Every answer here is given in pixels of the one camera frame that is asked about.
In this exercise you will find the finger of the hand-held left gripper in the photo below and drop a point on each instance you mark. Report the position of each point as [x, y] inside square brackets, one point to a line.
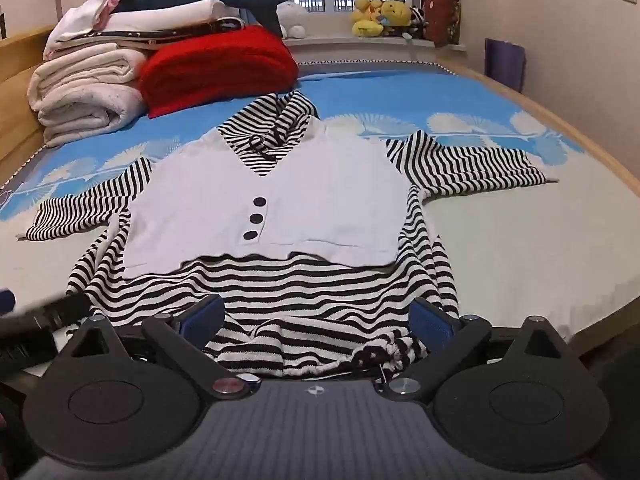
[55, 312]

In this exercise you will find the yellow duck plush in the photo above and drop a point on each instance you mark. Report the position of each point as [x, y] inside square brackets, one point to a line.
[367, 15]

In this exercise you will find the white folded quilt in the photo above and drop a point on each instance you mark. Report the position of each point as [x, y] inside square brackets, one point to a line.
[85, 95]

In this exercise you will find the dark patterned cloth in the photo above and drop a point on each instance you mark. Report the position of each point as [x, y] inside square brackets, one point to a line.
[165, 35]

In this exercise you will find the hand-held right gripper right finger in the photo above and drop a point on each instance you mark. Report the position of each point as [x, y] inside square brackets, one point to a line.
[431, 324]

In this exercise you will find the purple box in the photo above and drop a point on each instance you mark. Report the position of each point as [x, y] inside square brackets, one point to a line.
[505, 62]

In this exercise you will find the white window ledge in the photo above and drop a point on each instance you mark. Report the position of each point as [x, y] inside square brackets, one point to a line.
[350, 47]

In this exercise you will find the white folded blanket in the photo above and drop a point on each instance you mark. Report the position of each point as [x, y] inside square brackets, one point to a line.
[165, 17]

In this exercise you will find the white plush toy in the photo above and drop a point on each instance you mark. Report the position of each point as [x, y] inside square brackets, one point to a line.
[292, 17]

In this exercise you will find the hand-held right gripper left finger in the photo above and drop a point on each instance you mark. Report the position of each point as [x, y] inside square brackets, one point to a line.
[206, 316]

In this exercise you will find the yellow bear plush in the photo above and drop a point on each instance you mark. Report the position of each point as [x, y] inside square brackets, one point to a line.
[395, 12]

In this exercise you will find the zebra striped plush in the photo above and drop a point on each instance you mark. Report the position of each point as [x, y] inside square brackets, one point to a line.
[417, 20]

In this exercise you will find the striped dress with white vest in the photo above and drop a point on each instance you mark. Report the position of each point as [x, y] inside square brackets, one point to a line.
[310, 195]

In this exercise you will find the dark red cushion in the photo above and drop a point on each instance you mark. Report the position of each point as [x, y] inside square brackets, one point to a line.
[442, 15]

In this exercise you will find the blue white patterned bed sheet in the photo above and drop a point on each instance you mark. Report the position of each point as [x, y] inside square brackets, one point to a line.
[475, 105]

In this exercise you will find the red folded blanket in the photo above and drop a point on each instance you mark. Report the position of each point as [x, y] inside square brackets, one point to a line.
[215, 65]

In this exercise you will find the pink white garment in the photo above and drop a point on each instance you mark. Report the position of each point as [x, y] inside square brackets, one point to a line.
[95, 10]

